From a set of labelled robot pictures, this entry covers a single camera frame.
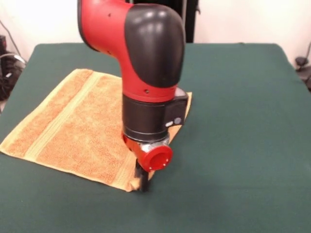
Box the dark green table cloth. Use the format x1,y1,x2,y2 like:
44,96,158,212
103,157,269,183
0,42,311,233

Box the orange terry towel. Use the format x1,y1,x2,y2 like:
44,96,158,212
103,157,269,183
0,68,192,194

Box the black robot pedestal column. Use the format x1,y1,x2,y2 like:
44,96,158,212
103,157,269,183
121,0,201,44

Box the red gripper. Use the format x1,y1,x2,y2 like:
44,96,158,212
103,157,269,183
122,133,174,193

